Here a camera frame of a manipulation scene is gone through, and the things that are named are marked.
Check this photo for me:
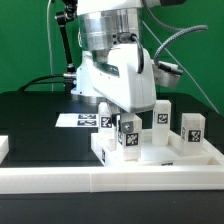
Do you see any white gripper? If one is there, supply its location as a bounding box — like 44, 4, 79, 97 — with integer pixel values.
81, 43, 158, 135

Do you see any white square table top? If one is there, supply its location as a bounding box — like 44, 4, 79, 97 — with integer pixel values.
91, 129, 224, 167

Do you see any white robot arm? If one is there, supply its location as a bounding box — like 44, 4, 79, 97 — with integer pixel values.
71, 0, 181, 134

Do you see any white marker base plate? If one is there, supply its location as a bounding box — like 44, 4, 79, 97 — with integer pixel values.
55, 113, 98, 128

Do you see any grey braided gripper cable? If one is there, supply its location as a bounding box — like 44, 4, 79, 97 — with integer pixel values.
116, 0, 210, 76

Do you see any black cable bundle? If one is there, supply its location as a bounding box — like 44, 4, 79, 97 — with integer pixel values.
17, 73, 77, 93

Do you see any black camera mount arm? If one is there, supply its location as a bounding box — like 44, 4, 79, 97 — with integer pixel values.
55, 0, 78, 93

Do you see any white U-shaped obstacle wall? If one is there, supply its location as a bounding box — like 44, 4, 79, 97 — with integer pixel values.
0, 135, 224, 194

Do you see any thin white cable left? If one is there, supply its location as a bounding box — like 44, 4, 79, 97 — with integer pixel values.
46, 0, 56, 92

